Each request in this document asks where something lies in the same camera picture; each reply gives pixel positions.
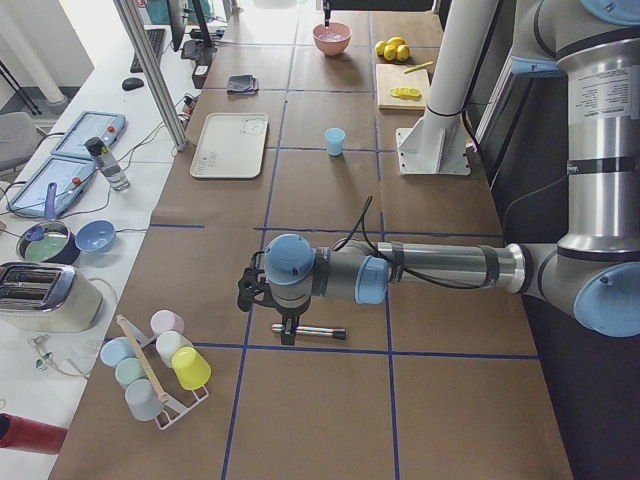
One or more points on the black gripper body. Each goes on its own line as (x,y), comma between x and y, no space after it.
(289,312)

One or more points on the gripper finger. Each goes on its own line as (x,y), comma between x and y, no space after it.
(289,330)
(326,7)

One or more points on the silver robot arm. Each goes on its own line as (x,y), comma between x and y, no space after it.
(592,272)

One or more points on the pink bowl of ice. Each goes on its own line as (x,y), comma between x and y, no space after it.
(332,39)

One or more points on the yellow cup on rack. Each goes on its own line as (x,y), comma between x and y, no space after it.
(191,368)

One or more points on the white cup on rack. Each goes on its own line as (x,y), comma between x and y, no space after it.
(168,343)

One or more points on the pink cup on rack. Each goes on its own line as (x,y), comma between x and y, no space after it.
(166,320)

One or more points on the light blue plastic cup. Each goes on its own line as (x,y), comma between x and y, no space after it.
(334,138)

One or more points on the white cup rack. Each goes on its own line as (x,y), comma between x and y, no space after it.
(174,409)

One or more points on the grey cup on rack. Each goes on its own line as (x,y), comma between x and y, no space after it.
(142,400)

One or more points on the green cup on rack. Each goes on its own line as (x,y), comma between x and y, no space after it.
(128,371)

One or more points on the blue cup on rack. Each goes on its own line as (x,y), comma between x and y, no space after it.
(115,351)

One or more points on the steel muddler black tip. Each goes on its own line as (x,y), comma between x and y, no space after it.
(335,333)

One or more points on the yellow lemon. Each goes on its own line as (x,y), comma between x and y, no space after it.
(396,41)
(403,53)
(380,47)
(390,53)

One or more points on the wooden cutting board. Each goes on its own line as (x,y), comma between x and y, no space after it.
(389,76)

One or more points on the lemon slices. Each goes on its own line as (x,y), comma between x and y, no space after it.
(405,93)

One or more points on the yellow plastic knife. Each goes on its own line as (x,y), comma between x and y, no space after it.
(418,67)

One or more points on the grey folded cloth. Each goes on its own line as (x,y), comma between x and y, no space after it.
(245,84)

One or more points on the black monitor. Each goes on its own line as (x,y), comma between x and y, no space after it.
(200,50)

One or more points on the cream bear tray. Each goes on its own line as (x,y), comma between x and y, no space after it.
(230,146)

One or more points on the blue bowl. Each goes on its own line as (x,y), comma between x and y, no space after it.
(96,237)

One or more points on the black computer mouse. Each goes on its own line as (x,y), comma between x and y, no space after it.
(132,83)

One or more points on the clear water bottle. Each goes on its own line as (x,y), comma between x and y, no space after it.
(107,164)

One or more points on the silver toaster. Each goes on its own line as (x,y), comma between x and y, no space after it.
(52,298)

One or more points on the red bottle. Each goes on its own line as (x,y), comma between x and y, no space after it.
(22,434)

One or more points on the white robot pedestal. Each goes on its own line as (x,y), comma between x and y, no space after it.
(435,145)

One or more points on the aluminium frame post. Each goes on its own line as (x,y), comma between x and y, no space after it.
(136,32)

